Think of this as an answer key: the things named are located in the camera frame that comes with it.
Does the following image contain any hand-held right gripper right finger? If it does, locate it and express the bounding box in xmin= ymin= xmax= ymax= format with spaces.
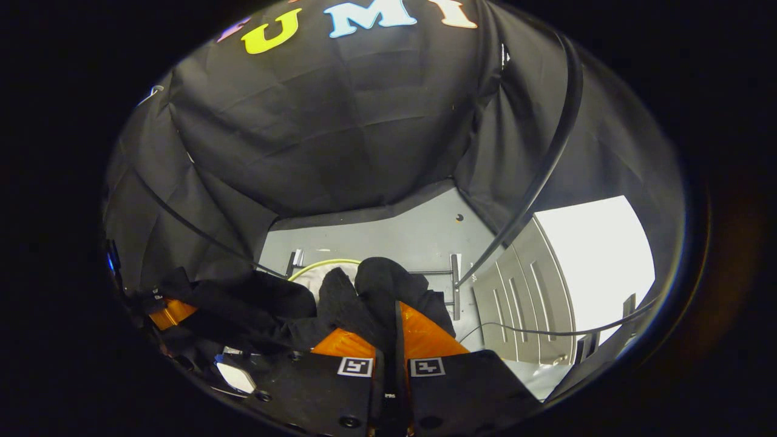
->
xmin=393 ymin=300 xmax=542 ymax=437

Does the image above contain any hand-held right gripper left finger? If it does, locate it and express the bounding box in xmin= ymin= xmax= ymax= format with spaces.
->
xmin=209 ymin=328 xmax=384 ymax=437

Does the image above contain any black garment with tag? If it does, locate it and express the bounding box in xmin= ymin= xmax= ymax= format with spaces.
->
xmin=143 ymin=257 xmax=457 ymax=395

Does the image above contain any beige laundry hamper yellow rim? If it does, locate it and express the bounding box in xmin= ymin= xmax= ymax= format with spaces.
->
xmin=287 ymin=258 xmax=365 ymax=304

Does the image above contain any black clothes rack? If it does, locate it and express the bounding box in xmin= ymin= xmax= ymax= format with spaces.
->
xmin=131 ymin=30 xmax=585 ymax=321

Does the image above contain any black backdrop cloth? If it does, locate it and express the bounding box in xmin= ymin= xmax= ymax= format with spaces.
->
xmin=103 ymin=0 xmax=687 ymax=401

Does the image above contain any black cable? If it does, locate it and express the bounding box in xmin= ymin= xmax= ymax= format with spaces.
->
xmin=458 ymin=296 xmax=659 ymax=344

